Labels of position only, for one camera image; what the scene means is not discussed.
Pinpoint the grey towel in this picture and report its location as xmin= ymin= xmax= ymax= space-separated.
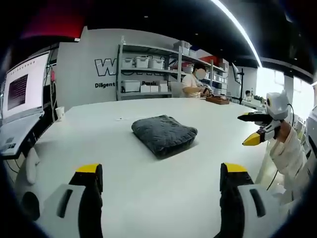
xmin=131 ymin=115 xmax=198 ymax=159

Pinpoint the open laptop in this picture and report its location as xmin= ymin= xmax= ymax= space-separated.
xmin=0 ymin=51 xmax=50 ymax=157

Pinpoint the black monitor stand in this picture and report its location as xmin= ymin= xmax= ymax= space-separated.
xmin=227 ymin=62 xmax=246 ymax=105

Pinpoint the brown wooden tray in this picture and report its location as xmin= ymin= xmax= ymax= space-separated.
xmin=205 ymin=96 xmax=231 ymax=106

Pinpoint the grey metal shelving unit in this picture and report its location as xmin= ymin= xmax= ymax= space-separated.
xmin=115 ymin=42 xmax=230 ymax=101

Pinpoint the white paper cup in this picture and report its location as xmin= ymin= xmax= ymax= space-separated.
xmin=54 ymin=106 xmax=66 ymax=122

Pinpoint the white storage bin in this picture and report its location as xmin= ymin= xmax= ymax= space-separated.
xmin=123 ymin=79 xmax=141 ymax=92
xmin=148 ymin=58 xmax=164 ymax=69
xmin=135 ymin=57 xmax=151 ymax=68
xmin=121 ymin=57 xmax=135 ymax=68

